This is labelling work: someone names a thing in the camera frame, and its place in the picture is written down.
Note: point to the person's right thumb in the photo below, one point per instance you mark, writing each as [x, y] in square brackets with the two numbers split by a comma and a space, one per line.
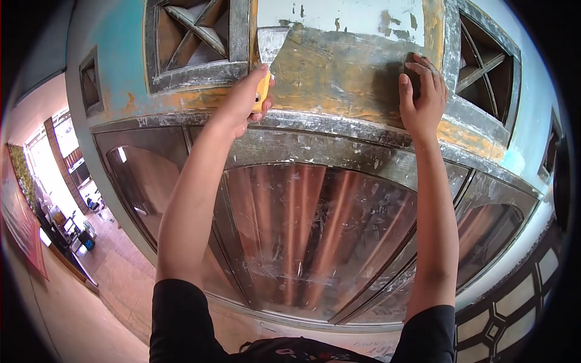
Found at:
[405, 93]

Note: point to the person's right index finger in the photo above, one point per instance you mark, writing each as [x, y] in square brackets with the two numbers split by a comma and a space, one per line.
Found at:
[420, 77]

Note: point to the person's right fingers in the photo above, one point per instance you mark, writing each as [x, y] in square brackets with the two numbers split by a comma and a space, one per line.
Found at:
[435, 75]

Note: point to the person's left hand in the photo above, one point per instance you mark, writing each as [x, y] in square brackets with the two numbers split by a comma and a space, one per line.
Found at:
[236, 106]

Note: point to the person's right hand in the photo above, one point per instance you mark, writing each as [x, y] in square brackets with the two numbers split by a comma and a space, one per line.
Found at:
[424, 111]

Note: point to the cluttered counter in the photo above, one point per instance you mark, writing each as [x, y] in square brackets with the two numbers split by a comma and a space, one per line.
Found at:
[68, 236]

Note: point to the small wall vent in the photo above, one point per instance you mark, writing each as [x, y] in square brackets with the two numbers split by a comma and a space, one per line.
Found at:
[550, 149]
[90, 84]

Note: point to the black patterned metal gate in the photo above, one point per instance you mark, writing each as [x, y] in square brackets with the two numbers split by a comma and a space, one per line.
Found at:
[508, 308]

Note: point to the person's body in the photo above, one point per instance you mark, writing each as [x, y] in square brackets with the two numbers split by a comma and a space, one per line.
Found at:
[190, 331]

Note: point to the red banner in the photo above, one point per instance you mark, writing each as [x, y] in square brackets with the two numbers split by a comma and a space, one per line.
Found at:
[20, 218]

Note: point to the person's left fingers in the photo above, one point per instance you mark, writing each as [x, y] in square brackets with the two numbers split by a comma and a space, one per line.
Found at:
[268, 103]

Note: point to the person's left thumb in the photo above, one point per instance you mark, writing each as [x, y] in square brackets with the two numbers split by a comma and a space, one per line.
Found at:
[256, 73]

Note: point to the large cross patterned wall vent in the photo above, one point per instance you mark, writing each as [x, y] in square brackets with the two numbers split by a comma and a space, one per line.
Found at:
[195, 41]
[483, 68]

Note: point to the dark sanding block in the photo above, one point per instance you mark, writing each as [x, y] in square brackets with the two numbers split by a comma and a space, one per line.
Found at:
[412, 81]

